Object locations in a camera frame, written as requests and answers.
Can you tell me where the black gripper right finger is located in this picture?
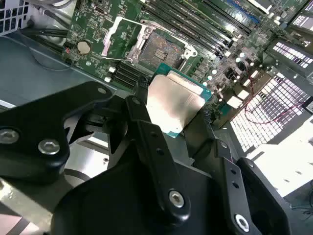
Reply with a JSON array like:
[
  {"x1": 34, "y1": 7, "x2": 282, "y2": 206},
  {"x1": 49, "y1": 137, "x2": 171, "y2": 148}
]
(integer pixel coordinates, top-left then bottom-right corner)
[{"x1": 184, "y1": 110, "x2": 291, "y2": 235}]

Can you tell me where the silver CPU with green edge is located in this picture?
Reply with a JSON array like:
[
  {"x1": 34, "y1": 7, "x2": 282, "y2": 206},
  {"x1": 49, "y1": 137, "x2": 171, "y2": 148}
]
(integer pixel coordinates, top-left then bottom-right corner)
[{"x1": 146, "y1": 62, "x2": 212, "y2": 139}]

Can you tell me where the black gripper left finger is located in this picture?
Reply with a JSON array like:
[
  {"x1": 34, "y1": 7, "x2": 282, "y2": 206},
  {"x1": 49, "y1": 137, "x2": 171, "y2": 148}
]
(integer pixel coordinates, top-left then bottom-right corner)
[{"x1": 0, "y1": 78, "x2": 191, "y2": 222}]

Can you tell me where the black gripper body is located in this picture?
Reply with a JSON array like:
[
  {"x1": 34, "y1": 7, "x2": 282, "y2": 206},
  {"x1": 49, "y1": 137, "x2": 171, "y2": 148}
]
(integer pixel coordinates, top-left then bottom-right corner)
[{"x1": 50, "y1": 158, "x2": 229, "y2": 235}]

